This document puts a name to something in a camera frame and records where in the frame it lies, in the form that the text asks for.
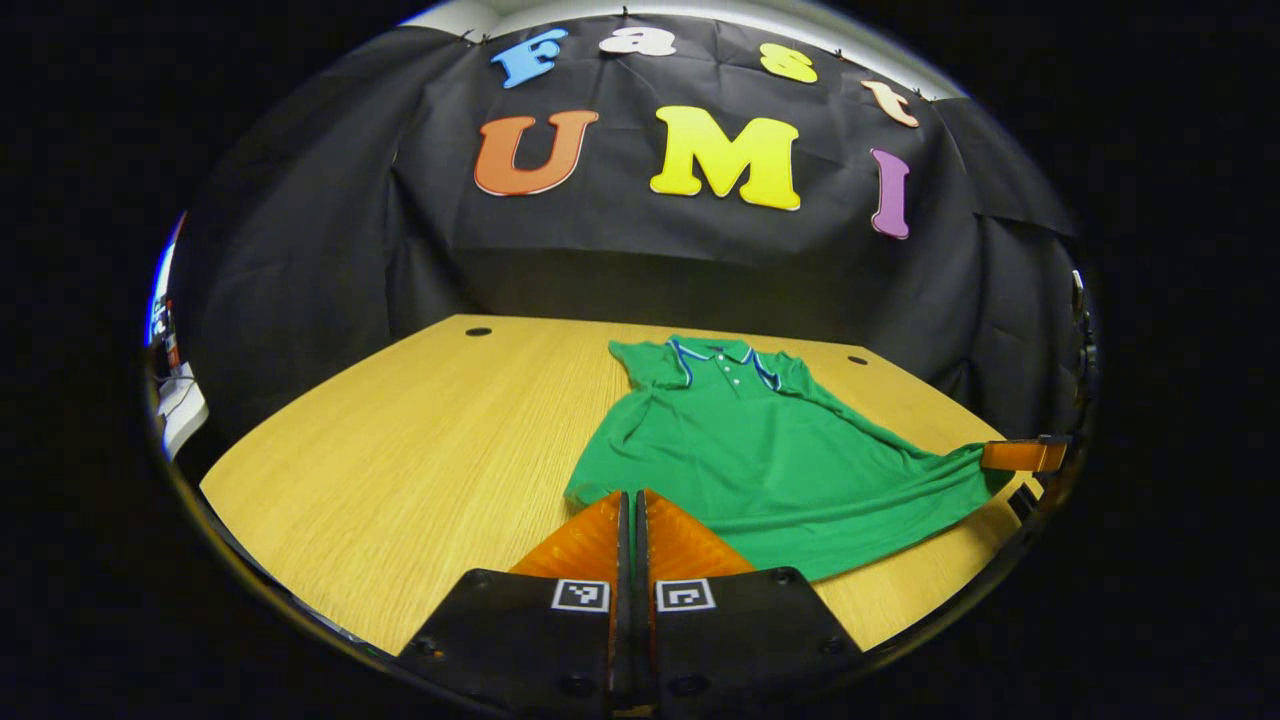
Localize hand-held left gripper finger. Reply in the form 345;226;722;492
635;488;863;713
395;490;631;716

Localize green polo T-shirt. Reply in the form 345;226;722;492
563;335;1016;583

